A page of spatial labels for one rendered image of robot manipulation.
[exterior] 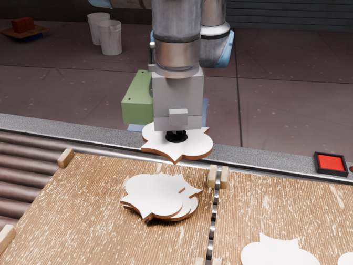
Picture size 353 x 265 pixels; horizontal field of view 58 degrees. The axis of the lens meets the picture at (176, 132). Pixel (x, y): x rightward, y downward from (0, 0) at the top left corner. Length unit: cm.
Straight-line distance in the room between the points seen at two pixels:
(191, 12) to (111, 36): 373
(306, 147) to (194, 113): 216
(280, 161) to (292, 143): 173
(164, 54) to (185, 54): 3
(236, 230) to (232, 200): 8
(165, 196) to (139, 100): 49
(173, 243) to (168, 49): 38
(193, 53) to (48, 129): 70
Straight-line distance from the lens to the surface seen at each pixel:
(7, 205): 87
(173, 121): 54
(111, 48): 426
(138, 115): 113
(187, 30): 49
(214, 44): 101
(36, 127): 113
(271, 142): 265
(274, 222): 75
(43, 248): 73
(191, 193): 73
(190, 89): 53
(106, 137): 102
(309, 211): 80
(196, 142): 60
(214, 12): 98
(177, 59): 50
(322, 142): 278
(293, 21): 549
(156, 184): 74
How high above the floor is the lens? 148
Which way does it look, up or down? 34 degrees down
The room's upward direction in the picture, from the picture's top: straight up
